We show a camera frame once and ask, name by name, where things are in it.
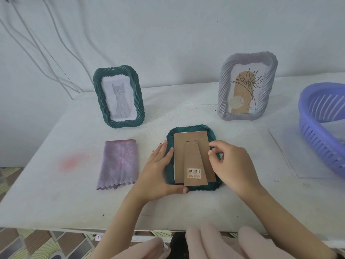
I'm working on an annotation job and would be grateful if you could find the grey wavy cable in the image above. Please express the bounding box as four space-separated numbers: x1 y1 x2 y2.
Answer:
0 18 84 92

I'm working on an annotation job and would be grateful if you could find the dark green rope-pattern frame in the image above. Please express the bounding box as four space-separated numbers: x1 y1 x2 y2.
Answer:
93 65 146 129
165 124 224 192

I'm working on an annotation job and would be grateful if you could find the brown cardboard backing board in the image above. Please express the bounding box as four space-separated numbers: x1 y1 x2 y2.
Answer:
173 131 217 187

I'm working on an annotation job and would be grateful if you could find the person's left forearm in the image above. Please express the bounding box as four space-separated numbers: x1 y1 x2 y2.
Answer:
89 190 153 259

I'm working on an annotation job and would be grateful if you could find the person's left hand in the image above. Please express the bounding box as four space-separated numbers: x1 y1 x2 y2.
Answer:
132 140 189 204

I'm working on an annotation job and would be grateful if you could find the purple plastic basket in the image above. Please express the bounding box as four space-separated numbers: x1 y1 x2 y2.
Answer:
298 82 345 179

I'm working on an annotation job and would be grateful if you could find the thin dark cable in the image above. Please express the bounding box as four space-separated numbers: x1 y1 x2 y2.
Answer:
29 29 81 92

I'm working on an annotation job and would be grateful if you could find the person's right hand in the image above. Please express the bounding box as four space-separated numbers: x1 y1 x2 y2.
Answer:
207 140 266 199

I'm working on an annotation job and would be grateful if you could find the person's right forearm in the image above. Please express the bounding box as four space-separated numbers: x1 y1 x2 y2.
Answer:
244 186 337 259

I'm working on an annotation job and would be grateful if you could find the grey rope-pattern frame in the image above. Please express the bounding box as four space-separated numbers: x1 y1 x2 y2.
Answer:
217 51 279 122

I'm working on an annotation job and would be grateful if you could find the purple cleaning cloth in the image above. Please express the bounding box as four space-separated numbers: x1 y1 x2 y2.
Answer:
96 139 139 191

